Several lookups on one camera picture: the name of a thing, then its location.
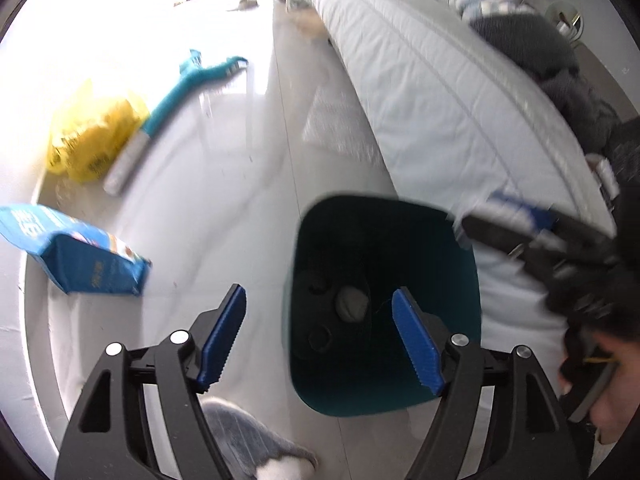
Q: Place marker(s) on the grey fluffy slipper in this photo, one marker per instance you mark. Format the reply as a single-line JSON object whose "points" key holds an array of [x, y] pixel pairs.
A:
{"points": [[245, 435]]}

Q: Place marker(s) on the bed with light sheet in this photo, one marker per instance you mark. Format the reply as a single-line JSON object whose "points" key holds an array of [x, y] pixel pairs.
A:
{"points": [[425, 85]]}

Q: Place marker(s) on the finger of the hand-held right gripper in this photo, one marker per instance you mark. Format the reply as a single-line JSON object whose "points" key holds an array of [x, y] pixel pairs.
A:
{"points": [[520, 210], [495, 237]]}

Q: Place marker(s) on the blue paper packet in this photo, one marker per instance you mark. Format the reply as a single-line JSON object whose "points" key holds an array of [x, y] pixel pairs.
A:
{"points": [[85, 265]]}

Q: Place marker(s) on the blue patterned blanket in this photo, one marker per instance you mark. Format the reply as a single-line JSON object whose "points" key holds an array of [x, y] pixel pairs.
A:
{"points": [[480, 2]]}

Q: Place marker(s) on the dark grey fleece blanket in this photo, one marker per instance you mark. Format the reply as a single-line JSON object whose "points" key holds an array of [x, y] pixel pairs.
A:
{"points": [[525, 40]]}

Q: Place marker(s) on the teal trash bin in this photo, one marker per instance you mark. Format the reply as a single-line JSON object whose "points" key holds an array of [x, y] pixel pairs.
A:
{"points": [[380, 255]]}

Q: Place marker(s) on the person's right hand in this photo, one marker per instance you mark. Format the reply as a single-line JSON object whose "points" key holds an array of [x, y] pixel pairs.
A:
{"points": [[622, 400]]}

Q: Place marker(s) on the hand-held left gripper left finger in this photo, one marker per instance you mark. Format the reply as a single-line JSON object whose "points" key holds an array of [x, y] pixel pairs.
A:
{"points": [[222, 345]]}

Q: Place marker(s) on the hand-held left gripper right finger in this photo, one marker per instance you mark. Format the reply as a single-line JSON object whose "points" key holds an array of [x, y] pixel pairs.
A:
{"points": [[417, 345]]}

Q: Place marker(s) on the crumpled grey tissue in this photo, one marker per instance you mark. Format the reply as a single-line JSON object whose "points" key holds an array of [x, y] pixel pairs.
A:
{"points": [[350, 304]]}

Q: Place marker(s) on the yellow plastic bag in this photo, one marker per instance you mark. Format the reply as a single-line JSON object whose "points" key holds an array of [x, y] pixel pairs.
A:
{"points": [[95, 135]]}

